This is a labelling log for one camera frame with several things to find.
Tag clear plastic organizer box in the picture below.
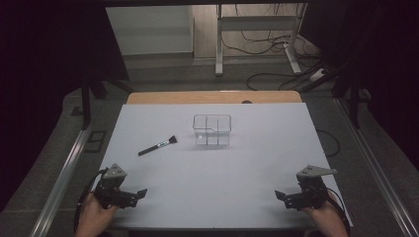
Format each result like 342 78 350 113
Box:
192 114 232 147

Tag white power strip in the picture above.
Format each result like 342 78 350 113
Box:
308 67 328 83

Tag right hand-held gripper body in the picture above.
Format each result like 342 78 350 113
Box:
286 164 338 211

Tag white cabinet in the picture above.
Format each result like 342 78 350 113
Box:
105 5 196 57

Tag aluminium floor rail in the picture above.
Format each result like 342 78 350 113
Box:
333 98 419 237
29 127 94 237

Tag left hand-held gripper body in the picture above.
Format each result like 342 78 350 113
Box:
93 163 140 210

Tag dark curtain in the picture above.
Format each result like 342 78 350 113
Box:
297 0 419 172
0 0 130 213

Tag person's right hand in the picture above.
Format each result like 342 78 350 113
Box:
301 191 350 237

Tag black makeup brush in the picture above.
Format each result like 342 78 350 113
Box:
137 134 178 157

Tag white metal desk frame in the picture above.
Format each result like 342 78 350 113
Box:
214 3 308 77

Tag white table cover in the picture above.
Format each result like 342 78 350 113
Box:
98 102 354 230

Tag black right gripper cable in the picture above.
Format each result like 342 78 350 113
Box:
324 186 352 235

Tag black cable loop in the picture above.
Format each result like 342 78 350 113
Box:
316 128 341 158

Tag black metal stand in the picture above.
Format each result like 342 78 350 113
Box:
297 58 374 130
70 63 135 131

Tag black cables on floor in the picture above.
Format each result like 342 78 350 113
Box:
219 3 330 92

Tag person's left hand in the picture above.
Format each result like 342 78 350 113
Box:
74 193 119 237

